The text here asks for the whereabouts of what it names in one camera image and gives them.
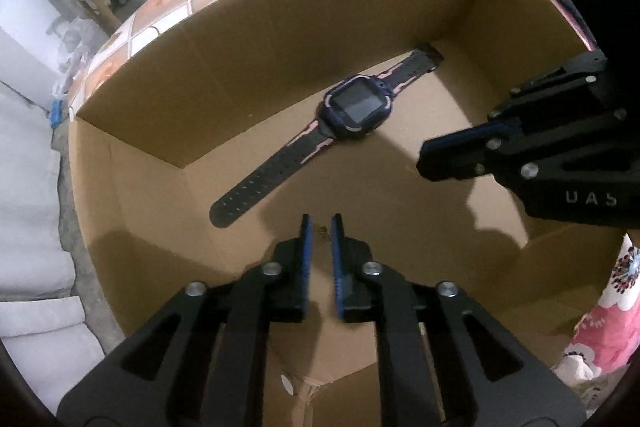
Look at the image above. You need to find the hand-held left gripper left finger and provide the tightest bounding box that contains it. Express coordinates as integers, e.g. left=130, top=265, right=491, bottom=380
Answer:
left=56, top=213, right=316, bottom=427

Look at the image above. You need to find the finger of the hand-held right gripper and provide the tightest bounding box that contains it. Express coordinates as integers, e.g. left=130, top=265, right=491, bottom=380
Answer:
left=416, top=108, right=627, bottom=188
left=489, top=48, right=619, bottom=121

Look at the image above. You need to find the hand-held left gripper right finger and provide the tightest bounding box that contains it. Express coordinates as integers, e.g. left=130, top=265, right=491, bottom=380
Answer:
left=329, top=213, right=587, bottom=427

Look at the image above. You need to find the dark blue strap smartwatch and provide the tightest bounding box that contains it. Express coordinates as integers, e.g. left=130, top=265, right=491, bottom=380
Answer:
left=209, top=44, right=446, bottom=229

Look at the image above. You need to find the brown cardboard box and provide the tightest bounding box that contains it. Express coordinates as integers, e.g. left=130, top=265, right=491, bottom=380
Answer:
left=67, top=0, right=631, bottom=427

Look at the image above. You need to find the pink floral blanket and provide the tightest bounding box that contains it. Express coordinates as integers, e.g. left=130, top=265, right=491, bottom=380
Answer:
left=395, top=0, right=640, bottom=415

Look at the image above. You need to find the clear plastic container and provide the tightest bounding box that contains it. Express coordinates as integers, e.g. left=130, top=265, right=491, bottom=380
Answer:
left=52, top=19, right=97, bottom=96

